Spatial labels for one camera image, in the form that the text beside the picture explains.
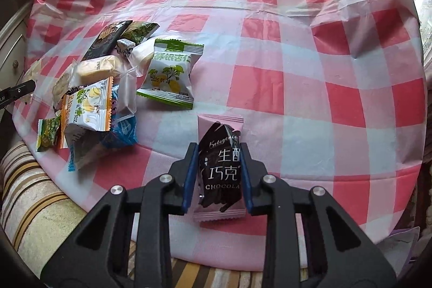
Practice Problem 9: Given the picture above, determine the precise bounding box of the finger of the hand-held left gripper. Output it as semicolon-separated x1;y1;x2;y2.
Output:
0;79;36;110

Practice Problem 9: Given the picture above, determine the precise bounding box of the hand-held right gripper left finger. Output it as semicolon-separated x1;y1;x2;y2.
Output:
40;142;200;288

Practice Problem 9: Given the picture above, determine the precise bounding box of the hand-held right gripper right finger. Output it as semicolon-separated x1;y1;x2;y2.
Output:
240;144;397;288

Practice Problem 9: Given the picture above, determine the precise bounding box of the pink black chocolate packet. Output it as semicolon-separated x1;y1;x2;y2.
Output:
193;113;246;223

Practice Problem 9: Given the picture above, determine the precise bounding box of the clear plastic storage box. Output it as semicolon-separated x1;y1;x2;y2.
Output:
376;225;422;275

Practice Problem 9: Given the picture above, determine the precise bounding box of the pale snack in clear wrapper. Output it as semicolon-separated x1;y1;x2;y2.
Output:
25;59;44;83

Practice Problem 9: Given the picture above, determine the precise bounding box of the white cabinet with drawer knob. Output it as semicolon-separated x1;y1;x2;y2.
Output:
0;5;32;89

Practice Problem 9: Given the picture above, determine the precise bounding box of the round cracker in clear wrapper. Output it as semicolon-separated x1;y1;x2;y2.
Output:
50;67;76;106

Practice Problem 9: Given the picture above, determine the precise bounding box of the small green snack packet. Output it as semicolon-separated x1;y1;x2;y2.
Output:
36;114;63;153

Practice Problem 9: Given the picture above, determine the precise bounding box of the orange white snack packet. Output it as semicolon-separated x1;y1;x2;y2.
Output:
58;77;113;150

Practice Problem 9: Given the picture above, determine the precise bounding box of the yellow cake in clear wrapper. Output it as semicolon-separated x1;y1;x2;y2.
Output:
69;55;134;86

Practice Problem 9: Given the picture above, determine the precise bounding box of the blue clear cracker packet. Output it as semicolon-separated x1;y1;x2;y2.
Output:
67;86;139;172

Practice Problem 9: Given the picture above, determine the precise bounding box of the black snack packet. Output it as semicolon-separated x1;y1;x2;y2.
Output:
81;20;133;62

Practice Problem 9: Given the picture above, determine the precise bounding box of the red white checked tablecloth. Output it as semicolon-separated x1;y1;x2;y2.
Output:
12;0;427;273

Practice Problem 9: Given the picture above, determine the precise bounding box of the green white snack packet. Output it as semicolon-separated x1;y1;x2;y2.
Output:
136;38;205;110

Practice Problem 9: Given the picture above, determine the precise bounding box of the small blue white candy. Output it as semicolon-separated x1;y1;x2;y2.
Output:
116;38;136;57

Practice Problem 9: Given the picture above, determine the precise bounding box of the white cake in clear wrapper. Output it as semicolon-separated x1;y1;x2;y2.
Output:
130;38;159;77

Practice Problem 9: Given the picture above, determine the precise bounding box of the dark green snack packet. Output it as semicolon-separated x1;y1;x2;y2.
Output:
120;21;160;46

